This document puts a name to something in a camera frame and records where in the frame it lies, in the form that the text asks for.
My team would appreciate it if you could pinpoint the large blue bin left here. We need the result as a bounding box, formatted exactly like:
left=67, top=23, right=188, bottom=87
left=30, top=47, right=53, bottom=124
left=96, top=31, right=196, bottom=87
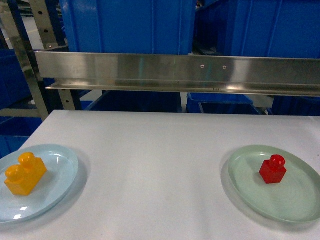
left=59, top=0, right=197, bottom=55

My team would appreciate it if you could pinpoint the large blue bin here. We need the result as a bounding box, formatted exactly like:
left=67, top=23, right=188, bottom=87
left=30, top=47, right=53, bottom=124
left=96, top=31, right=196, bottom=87
left=59, top=0, right=197, bottom=55
left=194, top=0, right=320, bottom=59

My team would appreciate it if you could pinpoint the large blue bin right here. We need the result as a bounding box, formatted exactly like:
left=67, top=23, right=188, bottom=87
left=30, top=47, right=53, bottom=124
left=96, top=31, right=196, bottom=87
left=194, top=0, right=320, bottom=59

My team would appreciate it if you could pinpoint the stainless steel shelf rail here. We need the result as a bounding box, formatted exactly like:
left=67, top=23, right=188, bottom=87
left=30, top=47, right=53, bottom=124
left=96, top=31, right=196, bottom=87
left=35, top=49, right=320, bottom=97

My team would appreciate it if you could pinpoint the light green plate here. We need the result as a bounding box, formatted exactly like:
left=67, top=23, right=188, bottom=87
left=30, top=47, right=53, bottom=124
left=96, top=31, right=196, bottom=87
left=227, top=145, right=320, bottom=223

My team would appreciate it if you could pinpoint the light blue plate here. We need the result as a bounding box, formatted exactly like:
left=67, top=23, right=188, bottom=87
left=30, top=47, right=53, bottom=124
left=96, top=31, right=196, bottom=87
left=0, top=144, right=79, bottom=225

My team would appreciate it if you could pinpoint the yellow two-stud toy block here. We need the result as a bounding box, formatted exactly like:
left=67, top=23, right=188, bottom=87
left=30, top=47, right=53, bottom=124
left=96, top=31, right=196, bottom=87
left=4, top=152, right=47, bottom=196

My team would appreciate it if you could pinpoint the red one-stud toy block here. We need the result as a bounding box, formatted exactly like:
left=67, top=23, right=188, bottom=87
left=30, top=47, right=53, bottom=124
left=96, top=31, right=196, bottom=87
left=259, top=154, right=287, bottom=184

